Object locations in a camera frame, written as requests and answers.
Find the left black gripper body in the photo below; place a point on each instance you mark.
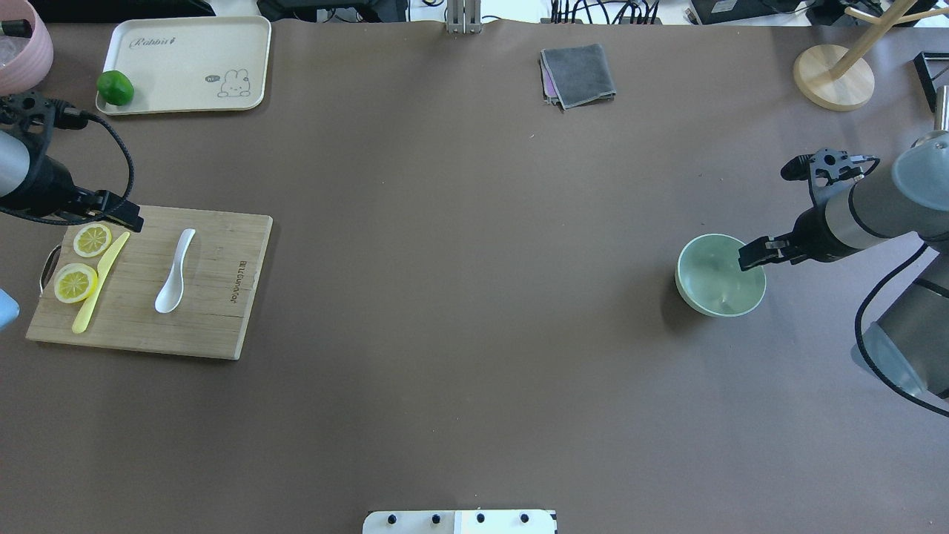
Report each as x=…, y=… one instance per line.
x=46, y=187

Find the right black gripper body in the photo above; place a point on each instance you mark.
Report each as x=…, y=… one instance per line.
x=813, y=231

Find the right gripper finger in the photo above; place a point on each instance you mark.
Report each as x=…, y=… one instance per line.
x=762, y=251

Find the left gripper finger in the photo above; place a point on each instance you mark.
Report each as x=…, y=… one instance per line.
x=115, y=209

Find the green bowl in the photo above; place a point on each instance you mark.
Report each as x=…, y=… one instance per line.
x=709, y=279

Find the white ceramic spoon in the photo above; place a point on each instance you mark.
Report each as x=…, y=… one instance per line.
x=171, y=293

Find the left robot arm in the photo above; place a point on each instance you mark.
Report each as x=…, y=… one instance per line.
x=17, y=158

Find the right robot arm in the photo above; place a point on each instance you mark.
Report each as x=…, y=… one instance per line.
x=859, y=203

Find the pink ribbed bowl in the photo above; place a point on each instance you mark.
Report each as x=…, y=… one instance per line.
x=30, y=66

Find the single lemon slice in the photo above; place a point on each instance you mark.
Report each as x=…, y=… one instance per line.
x=92, y=239

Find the yellow plastic knife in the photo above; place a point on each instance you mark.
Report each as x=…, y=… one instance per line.
x=83, y=318

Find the front stacked lemon slice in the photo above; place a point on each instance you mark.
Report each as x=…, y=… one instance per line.
x=75, y=282

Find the green lime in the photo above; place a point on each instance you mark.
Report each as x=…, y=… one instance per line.
x=115, y=88

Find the light blue cup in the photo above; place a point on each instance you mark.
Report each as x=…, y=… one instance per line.
x=9, y=310

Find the bamboo cutting board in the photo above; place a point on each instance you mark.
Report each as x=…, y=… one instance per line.
x=221, y=269

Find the cream rabbit tray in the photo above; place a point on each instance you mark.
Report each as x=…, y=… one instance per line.
x=194, y=64

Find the wooden stand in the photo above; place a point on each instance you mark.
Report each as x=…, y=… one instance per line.
x=838, y=78

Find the metal scoop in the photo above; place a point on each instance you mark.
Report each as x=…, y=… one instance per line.
x=941, y=109

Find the grey folded cloth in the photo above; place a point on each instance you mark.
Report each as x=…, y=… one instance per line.
x=576, y=76

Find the white control box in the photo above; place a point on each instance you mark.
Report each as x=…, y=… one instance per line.
x=493, y=520

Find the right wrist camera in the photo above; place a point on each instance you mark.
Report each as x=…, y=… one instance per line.
x=829, y=172

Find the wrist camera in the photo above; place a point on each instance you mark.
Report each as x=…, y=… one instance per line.
x=829, y=172
x=33, y=117

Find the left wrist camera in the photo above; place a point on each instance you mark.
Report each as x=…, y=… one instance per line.
x=33, y=117

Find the aluminium frame post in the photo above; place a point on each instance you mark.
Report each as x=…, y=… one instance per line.
x=463, y=16

